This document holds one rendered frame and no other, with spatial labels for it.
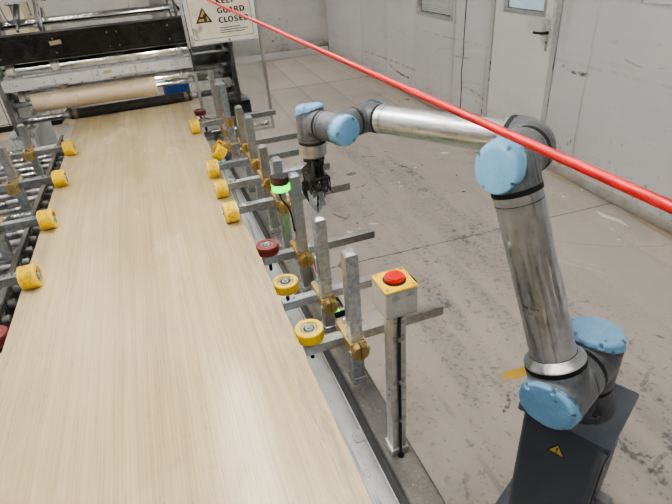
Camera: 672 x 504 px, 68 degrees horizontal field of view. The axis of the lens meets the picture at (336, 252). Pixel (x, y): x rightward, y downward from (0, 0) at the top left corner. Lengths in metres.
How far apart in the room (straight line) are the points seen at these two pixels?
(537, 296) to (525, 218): 0.19
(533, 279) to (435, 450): 1.18
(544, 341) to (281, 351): 0.65
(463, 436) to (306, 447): 1.26
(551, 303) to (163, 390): 0.95
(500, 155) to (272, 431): 0.77
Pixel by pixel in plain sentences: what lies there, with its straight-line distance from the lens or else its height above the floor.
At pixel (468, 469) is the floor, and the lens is 2.20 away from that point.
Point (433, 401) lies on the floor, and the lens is 2.40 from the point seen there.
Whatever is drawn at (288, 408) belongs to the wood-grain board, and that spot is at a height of 0.90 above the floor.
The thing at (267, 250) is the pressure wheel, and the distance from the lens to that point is 1.76.
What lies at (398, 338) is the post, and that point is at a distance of 1.06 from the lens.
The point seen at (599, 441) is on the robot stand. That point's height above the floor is 0.60.
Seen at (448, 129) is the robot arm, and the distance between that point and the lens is 1.39.
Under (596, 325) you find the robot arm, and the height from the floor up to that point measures 0.87.
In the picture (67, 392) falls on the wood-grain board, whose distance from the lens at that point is 1.44.
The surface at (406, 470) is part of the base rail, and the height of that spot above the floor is 0.70.
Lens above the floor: 1.79
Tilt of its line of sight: 32 degrees down
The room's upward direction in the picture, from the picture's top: 5 degrees counter-clockwise
